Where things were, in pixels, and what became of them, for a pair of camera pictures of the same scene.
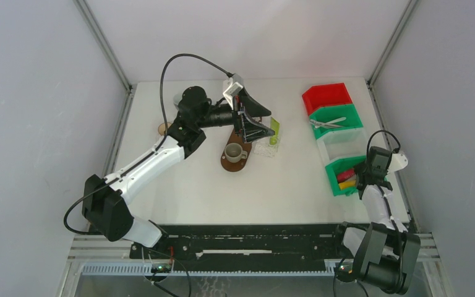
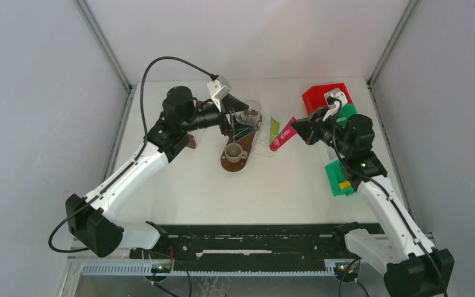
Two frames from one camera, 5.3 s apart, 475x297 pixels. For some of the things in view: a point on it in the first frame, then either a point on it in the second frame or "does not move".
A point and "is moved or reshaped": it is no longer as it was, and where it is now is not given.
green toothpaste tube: [274, 125] does not move
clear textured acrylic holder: [264, 148] does not move
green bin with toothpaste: [339, 166] does not move
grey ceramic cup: [234, 153] does not move
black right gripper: [387, 167] to [309, 128]
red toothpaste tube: [344, 176] is moved or reshaped
